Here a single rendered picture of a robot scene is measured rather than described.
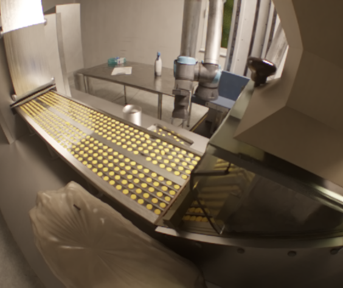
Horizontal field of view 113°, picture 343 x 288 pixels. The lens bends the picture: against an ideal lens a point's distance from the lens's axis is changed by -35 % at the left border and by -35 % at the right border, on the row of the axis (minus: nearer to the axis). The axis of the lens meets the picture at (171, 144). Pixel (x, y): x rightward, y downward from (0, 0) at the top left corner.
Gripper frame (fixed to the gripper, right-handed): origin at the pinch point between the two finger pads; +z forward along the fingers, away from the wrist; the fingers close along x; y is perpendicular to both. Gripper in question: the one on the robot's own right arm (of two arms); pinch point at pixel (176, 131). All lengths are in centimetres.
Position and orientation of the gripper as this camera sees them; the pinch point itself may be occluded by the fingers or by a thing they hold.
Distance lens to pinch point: 85.0
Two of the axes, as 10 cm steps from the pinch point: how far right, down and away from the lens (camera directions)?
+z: -1.1, 9.6, 2.5
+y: 3.5, -2.0, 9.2
